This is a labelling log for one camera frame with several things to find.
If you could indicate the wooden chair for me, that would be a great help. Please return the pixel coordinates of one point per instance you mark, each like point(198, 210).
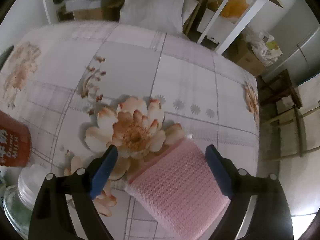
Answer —
point(288, 88)

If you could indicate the white plastic bag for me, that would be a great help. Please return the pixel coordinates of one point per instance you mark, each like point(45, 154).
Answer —
point(264, 47)

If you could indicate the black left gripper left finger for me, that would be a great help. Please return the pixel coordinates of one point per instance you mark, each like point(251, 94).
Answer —
point(51, 218)

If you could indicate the green clear plastic bottle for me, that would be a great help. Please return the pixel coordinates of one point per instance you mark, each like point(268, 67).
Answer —
point(19, 199)

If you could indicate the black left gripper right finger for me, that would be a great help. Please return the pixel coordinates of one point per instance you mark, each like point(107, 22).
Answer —
point(271, 217)

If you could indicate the white shelf table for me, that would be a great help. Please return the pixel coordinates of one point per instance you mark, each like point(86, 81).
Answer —
point(219, 20)

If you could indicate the cardboard box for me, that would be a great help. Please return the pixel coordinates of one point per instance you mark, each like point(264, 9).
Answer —
point(247, 60)

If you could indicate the red drink can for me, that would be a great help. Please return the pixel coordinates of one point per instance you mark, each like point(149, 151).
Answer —
point(15, 142)

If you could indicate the orange plastic bag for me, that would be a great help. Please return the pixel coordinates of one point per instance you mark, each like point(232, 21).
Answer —
point(232, 9)

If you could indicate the floral tablecloth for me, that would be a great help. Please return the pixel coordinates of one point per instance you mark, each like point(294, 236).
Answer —
point(81, 86)

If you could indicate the grey refrigerator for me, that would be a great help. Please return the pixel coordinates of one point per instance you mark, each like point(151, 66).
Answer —
point(297, 35)

